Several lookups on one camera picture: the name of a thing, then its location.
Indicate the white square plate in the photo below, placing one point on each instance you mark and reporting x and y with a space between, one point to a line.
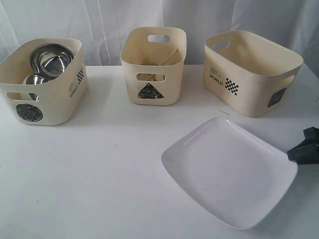
234 175

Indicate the cream bin circle sticker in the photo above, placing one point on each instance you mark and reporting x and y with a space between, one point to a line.
49 103

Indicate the wooden chopstick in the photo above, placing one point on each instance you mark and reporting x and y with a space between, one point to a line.
170 56

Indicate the cream bin triangle sticker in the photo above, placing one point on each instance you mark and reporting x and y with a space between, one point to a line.
148 82

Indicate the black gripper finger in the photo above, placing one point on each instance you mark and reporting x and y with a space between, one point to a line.
311 135
304 154

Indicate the stainless steel bowl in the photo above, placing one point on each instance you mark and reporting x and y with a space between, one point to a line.
50 60

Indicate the steel mug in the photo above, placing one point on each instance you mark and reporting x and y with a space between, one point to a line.
33 80

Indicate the white curtain backdrop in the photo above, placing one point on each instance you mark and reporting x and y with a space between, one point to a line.
103 25

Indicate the cream bin square sticker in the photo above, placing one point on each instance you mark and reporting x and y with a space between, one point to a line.
248 72

